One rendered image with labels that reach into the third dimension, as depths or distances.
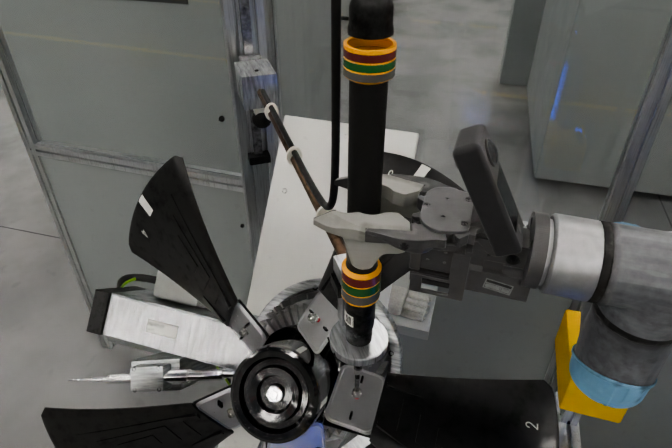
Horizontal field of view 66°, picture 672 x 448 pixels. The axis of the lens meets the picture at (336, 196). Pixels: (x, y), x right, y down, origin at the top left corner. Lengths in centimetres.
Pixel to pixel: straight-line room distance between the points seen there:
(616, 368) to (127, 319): 75
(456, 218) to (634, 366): 21
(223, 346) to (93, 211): 112
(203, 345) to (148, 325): 11
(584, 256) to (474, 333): 117
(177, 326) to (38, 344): 176
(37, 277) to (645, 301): 279
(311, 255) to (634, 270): 60
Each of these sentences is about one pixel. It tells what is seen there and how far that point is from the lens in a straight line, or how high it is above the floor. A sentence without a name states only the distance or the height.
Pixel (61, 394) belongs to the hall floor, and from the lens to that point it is 243.
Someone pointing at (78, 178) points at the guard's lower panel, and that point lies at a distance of 188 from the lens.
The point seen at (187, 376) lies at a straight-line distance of 89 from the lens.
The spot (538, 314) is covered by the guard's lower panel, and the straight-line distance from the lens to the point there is 156.
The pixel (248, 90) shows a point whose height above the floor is 139.
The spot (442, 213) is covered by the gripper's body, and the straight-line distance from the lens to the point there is 49.
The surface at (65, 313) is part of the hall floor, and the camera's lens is 274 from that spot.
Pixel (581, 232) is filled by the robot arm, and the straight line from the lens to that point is 49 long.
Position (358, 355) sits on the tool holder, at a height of 131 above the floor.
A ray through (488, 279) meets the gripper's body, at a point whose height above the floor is 145.
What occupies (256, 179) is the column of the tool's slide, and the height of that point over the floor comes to 111.
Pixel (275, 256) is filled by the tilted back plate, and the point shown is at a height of 116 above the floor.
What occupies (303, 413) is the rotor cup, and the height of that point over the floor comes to 121.
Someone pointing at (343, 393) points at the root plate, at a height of 119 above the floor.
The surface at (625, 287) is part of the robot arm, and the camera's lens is 50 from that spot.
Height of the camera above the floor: 179
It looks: 34 degrees down
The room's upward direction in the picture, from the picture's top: straight up
